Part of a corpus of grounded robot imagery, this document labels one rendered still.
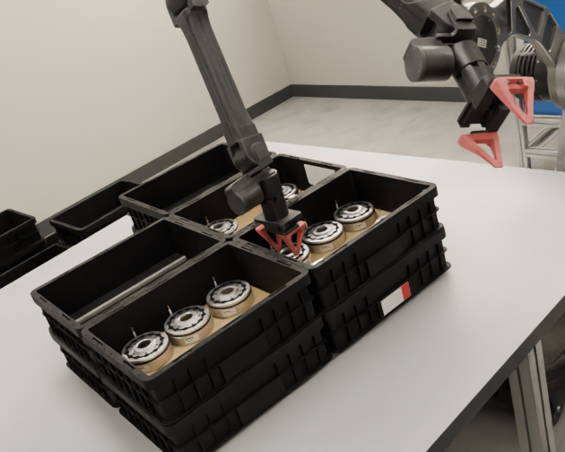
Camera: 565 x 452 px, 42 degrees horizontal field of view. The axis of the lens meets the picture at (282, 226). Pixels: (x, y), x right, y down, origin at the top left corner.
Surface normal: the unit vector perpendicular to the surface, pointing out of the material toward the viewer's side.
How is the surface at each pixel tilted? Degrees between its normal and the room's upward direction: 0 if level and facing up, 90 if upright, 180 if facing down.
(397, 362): 0
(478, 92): 72
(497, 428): 0
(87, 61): 90
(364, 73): 90
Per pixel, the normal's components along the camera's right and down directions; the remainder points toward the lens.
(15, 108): 0.68, 0.15
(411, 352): -0.26, -0.87
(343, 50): -0.69, 0.48
